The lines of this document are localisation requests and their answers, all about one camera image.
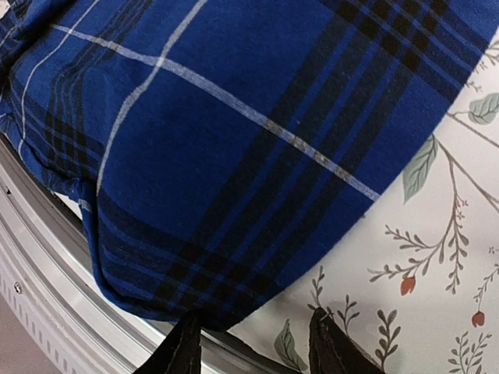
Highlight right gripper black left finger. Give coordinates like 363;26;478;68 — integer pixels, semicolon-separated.
134;313;201;374

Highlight floral patterned table cloth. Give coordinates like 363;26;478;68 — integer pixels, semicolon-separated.
232;40;498;373

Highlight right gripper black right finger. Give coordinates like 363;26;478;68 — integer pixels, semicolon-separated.
309;308;383;374

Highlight blue plaid long sleeve shirt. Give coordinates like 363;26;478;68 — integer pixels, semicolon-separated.
1;1;498;330

